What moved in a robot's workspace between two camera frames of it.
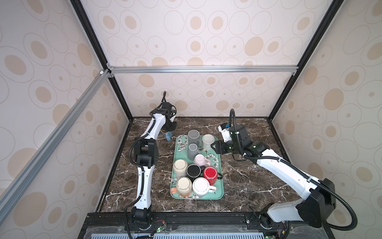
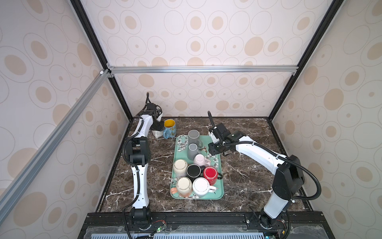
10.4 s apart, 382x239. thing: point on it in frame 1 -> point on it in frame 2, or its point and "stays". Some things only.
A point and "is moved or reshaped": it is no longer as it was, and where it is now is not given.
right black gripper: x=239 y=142 -> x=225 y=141
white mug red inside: x=208 y=140 is moved or reshaped
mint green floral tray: x=197 y=172 stays
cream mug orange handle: x=184 y=187 stays
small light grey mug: x=192 y=151 stays
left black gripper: x=172 y=128 -> x=160 y=128
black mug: x=194 y=171 stays
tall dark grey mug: x=193 y=138 stays
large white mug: x=201 y=187 stays
